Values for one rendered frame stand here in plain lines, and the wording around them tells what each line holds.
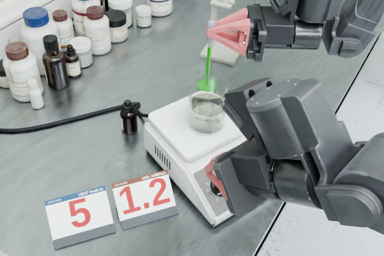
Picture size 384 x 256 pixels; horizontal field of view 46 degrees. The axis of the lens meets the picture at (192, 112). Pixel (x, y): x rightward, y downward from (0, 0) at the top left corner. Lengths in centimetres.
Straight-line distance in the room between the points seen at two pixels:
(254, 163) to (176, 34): 66
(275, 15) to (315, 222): 36
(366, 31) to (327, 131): 45
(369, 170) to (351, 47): 48
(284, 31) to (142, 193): 37
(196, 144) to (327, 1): 33
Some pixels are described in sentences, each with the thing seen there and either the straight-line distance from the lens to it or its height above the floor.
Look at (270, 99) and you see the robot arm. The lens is 42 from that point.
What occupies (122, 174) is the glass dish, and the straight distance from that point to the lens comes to 77.
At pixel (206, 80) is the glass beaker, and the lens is 71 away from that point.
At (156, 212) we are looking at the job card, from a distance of 72.
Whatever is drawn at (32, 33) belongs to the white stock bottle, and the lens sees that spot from 94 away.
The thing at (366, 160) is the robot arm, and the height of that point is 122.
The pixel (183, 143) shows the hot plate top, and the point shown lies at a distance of 70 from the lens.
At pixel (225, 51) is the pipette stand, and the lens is 103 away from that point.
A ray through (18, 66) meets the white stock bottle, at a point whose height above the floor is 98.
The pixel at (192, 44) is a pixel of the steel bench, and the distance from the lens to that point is 106.
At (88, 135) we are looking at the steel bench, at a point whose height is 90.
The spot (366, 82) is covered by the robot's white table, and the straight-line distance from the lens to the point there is 105.
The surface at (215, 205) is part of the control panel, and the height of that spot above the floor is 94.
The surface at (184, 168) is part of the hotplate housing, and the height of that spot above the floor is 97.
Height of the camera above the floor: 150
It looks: 43 degrees down
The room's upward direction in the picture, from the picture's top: 3 degrees clockwise
